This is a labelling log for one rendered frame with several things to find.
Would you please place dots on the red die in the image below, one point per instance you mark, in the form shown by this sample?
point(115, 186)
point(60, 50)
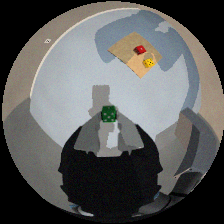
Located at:
point(139, 49)

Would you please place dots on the green die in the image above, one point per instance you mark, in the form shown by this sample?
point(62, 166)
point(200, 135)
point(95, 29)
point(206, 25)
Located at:
point(108, 114)

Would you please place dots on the tan mat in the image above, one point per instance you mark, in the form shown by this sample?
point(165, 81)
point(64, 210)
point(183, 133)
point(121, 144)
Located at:
point(124, 50)

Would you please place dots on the yellow die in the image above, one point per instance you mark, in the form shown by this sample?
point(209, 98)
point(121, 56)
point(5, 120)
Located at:
point(148, 62)

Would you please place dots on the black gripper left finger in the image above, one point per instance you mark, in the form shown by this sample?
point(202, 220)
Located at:
point(83, 140)

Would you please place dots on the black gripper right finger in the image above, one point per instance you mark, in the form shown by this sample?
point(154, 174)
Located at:
point(136, 141)

